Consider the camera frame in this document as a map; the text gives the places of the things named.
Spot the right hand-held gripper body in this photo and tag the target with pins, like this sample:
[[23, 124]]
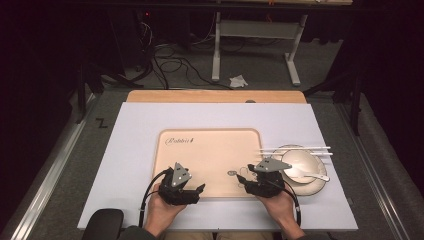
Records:
[[266, 185]]

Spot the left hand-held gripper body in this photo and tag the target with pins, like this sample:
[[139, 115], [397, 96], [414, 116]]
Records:
[[178, 195]]

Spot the beige tray with rabbit print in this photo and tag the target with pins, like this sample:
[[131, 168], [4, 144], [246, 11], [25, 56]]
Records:
[[206, 156]]

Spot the white bowl with brown rim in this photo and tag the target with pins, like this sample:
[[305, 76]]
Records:
[[301, 160]]

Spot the white plate with dark rim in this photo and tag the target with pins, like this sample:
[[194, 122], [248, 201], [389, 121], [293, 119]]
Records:
[[315, 188]]

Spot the white ceramic spoon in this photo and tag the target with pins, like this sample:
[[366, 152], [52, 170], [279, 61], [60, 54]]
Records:
[[319, 177]]

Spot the person's left hand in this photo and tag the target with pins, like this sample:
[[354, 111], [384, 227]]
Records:
[[160, 213]]

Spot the person's right hand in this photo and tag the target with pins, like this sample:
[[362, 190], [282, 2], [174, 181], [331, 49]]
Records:
[[281, 208]]

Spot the pale blue table board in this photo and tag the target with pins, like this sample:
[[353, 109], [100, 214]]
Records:
[[133, 150]]

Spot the black chair armrest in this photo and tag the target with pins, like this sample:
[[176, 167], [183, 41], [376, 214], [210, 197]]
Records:
[[103, 223]]

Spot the crumpled white tissue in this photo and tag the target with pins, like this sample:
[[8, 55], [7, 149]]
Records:
[[238, 81]]

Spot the black metal stand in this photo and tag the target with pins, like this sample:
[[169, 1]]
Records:
[[356, 100], [81, 93]]

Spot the aluminium floor rail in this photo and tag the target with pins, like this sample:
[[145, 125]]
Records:
[[373, 173], [50, 173]]

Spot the white metal desk frame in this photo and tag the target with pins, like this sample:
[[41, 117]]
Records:
[[256, 28]]

